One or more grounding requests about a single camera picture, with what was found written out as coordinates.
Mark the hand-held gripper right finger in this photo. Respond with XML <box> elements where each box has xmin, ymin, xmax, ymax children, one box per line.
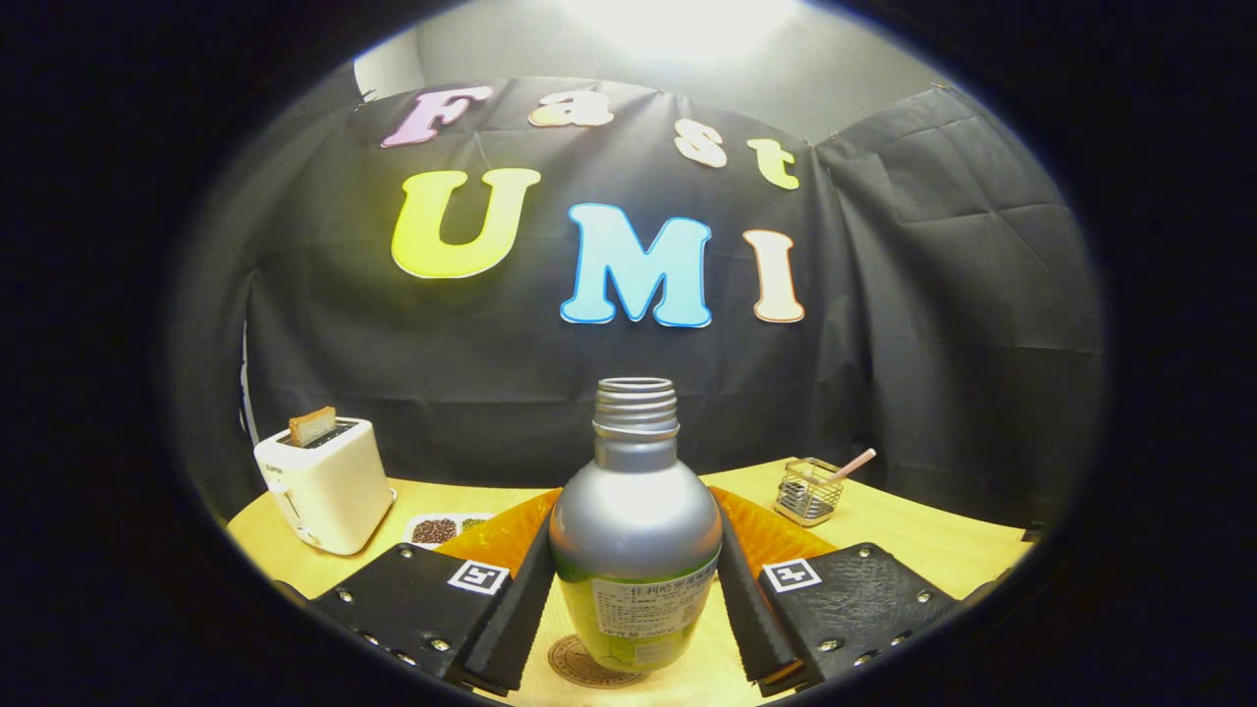
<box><xmin>709</xmin><ymin>486</ymin><xmax>1003</xmax><ymax>698</ymax></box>

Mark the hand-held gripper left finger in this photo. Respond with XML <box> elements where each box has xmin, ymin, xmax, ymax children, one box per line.
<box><xmin>273</xmin><ymin>488</ymin><xmax>563</xmax><ymax>698</ymax></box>

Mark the round brown cork coaster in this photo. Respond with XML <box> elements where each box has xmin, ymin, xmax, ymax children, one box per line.
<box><xmin>547</xmin><ymin>633</ymin><xmax>649</xmax><ymax>689</ymax></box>

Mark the silver juice bottle green label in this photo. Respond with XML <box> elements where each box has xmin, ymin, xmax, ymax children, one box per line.
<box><xmin>548</xmin><ymin>377</ymin><xmax>725</xmax><ymax>675</ymax></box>

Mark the white divided dish with beans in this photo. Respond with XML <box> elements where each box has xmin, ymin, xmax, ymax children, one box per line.
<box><xmin>403</xmin><ymin>511</ymin><xmax>497</xmax><ymax>549</ymax></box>

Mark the wooden table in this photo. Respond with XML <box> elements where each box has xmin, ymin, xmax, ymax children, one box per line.
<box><xmin>226</xmin><ymin>457</ymin><xmax>1037</xmax><ymax>707</ymax></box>

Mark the pink striped straw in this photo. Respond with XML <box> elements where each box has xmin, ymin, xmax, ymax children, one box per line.
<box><xmin>823</xmin><ymin>448</ymin><xmax>878</xmax><ymax>484</ymax></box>

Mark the white toaster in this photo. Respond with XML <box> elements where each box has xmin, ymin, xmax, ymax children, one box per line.
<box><xmin>253</xmin><ymin>417</ymin><xmax>398</xmax><ymax>557</ymax></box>

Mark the toast slice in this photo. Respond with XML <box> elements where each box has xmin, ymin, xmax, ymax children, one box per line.
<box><xmin>288</xmin><ymin>406</ymin><xmax>338</xmax><ymax>449</ymax></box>

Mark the black backdrop cloth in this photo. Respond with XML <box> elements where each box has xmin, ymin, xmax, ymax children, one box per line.
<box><xmin>167</xmin><ymin>64</ymin><xmax>1106</xmax><ymax>531</ymax></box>

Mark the wire mesh holder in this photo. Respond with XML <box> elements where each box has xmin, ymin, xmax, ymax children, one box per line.
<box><xmin>773</xmin><ymin>458</ymin><xmax>846</xmax><ymax>528</ymax></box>

